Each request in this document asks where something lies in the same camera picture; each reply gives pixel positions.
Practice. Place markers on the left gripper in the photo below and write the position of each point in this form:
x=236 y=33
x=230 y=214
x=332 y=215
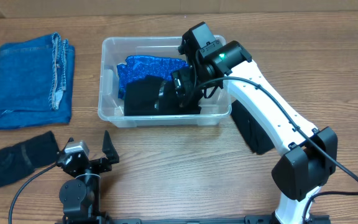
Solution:
x=94 y=162

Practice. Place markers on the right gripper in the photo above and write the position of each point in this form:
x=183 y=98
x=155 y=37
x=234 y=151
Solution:
x=187 y=79

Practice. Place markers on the black garment with tape strip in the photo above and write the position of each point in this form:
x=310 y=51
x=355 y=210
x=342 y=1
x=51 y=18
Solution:
x=154 y=96

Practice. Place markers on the blue sequin fabric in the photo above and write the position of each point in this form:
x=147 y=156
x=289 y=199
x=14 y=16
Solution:
x=137 y=67

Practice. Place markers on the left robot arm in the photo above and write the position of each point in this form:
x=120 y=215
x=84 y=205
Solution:
x=81 y=196

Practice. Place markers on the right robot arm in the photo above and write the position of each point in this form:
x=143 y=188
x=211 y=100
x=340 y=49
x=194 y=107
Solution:
x=307 y=153

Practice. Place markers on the clear plastic storage bin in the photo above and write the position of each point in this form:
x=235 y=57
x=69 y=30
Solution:
x=111 y=108

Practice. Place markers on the folded blue denim jeans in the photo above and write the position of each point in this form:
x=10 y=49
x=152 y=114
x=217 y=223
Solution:
x=36 y=82

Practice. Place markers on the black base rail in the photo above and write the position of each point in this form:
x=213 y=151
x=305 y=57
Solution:
x=191 y=221

